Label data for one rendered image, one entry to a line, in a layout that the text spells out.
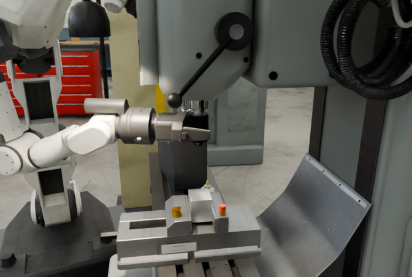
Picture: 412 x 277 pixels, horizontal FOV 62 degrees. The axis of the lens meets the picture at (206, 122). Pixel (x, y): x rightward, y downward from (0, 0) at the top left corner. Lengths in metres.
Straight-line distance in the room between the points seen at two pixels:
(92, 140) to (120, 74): 1.71
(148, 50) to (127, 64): 1.76
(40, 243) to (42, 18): 1.00
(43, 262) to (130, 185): 1.37
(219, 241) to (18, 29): 0.73
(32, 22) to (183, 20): 0.46
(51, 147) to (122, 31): 1.66
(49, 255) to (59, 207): 0.19
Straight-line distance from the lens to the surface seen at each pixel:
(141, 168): 2.73
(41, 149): 0.94
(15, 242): 1.75
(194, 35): 0.68
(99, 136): 0.82
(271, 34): 0.70
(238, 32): 0.66
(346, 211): 0.93
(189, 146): 1.14
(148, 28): 0.75
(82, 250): 1.55
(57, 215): 1.63
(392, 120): 0.81
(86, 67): 5.33
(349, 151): 0.94
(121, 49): 2.50
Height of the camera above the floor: 1.48
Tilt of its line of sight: 17 degrees down
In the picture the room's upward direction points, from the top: straight up
